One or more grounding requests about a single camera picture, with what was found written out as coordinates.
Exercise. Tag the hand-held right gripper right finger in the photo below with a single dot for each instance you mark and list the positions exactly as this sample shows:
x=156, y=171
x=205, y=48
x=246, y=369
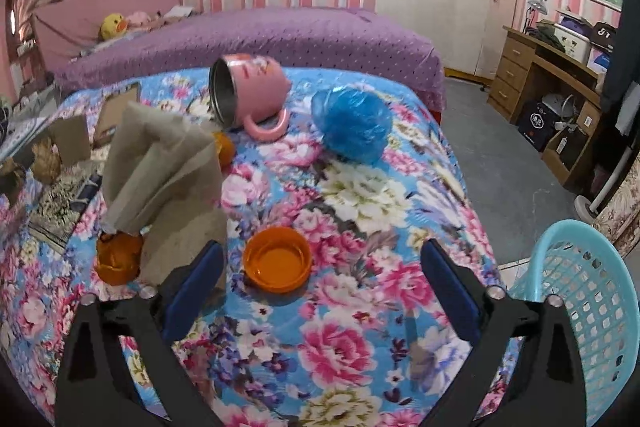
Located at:
x=450, y=294

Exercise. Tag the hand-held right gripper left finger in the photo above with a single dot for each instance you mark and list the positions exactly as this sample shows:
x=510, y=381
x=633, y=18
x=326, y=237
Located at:
x=192, y=294

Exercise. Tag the orange plastic lid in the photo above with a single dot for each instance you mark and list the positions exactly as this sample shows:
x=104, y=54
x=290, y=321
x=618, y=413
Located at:
x=277, y=264

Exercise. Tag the beige grey cloth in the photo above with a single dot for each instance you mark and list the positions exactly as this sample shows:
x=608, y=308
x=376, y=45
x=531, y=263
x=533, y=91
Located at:
x=155, y=167

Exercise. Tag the teal plastic basket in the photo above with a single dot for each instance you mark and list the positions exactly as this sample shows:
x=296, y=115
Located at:
x=595, y=287

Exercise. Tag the orange plastic jar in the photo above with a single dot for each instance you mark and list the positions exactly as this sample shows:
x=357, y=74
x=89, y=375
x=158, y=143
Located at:
x=117, y=257

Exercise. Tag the floral blanket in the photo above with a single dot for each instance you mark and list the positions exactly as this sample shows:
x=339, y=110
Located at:
x=350, y=187

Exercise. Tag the orange fruit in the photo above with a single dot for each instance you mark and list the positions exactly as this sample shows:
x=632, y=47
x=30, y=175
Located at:
x=227, y=149

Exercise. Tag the patterned cloth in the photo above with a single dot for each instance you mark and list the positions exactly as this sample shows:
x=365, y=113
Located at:
x=55, y=207

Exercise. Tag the white fan stand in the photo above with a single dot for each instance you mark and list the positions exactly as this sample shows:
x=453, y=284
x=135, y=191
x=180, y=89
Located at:
x=592, y=204

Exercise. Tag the dark blue box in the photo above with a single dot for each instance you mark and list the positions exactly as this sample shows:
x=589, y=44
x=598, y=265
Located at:
x=537, y=124

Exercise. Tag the brown phone case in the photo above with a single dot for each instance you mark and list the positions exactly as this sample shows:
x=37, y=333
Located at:
x=114, y=114

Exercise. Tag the brown crumpled object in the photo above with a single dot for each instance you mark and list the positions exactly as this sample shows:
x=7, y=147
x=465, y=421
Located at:
x=47, y=162

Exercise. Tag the brown cardboard piece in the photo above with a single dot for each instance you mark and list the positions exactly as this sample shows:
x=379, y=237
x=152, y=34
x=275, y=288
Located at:
x=71, y=139

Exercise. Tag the blue mesh sponge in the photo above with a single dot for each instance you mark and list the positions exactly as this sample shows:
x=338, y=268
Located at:
x=350, y=119

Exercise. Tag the pink metal mug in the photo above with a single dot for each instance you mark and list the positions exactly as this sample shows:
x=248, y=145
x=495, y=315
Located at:
x=250, y=84

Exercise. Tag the wooden desk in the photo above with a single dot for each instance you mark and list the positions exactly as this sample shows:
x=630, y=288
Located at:
x=520, y=67

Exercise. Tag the yellow duck plush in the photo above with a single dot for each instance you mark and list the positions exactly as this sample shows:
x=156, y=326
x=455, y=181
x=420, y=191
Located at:
x=114, y=27

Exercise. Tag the purple bedspread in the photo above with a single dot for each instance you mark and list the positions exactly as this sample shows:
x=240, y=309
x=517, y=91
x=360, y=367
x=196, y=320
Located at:
x=300, y=37

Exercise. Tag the pink soft toy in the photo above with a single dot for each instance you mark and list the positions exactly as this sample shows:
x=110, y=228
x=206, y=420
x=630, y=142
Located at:
x=142, y=18

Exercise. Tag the white box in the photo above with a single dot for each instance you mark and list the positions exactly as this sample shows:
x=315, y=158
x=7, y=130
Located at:
x=575, y=39

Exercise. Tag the desk lamp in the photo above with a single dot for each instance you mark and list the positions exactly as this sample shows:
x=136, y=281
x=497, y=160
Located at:
x=535, y=7

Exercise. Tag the pink headboard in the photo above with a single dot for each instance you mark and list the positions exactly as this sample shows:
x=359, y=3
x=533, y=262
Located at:
x=75, y=17

